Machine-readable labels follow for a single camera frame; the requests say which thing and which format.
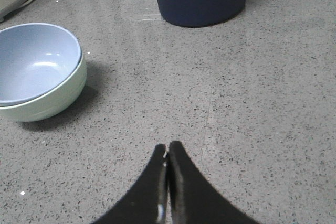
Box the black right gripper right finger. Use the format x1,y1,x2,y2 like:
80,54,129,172
168,141,257,223

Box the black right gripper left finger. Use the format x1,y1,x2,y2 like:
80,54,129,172
95,144,168,223

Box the green bowl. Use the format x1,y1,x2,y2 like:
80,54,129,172
1,57,87,122

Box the blue bowl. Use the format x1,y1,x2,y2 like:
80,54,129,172
1,23,82,106

